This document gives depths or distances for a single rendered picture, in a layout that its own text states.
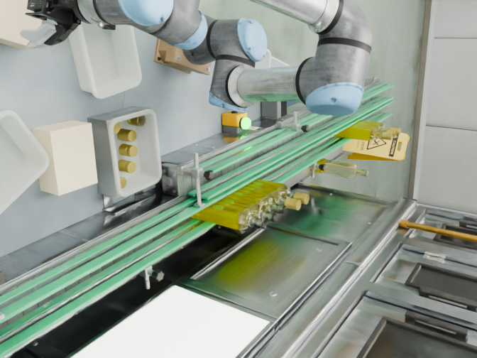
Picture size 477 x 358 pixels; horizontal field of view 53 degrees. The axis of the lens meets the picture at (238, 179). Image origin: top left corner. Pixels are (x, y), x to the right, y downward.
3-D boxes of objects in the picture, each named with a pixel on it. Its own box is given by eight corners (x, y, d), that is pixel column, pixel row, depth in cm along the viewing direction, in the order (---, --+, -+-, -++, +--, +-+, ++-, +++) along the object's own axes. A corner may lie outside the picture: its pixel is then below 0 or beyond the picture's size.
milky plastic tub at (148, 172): (99, 194, 137) (119, 199, 133) (87, 117, 130) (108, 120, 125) (143, 175, 151) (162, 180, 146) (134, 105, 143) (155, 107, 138)
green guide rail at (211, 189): (187, 195, 150) (208, 200, 146) (187, 192, 150) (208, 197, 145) (380, 97, 284) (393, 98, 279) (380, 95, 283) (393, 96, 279)
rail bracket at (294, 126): (275, 129, 190) (305, 133, 182) (275, 111, 187) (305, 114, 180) (280, 126, 193) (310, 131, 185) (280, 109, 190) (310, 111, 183)
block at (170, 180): (161, 194, 150) (177, 198, 146) (157, 165, 147) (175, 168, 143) (169, 190, 153) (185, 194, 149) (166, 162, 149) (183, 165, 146)
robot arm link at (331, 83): (240, 67, 148) (383, 51, 103) (231, 115, 148) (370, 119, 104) (207, 56, 141) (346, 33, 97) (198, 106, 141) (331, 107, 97)
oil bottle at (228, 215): (190, 218, 154) (245, 233, 142) (189, 202, 152) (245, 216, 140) (201, 211, 158) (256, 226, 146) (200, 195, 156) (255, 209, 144)
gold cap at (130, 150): (117, 145, 138) (128, 147, 136) (126, 142, 141) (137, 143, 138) (119, 157, 139) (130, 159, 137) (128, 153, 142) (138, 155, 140)
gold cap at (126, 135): (116, 129, 137) (127, 131, 134) (125, 126, 139) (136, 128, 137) (118, 141, 138) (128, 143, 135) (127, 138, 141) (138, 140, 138)
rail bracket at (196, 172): (178, 203, 147) (211, 212, 140) (174, 150, 141) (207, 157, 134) (184, 200, 149) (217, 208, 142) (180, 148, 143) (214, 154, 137)
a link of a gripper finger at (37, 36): (4, 38, 90) (31, 8, 86) (33, 47, 95) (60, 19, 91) (8, 52, 90) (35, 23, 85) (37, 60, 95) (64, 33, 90)
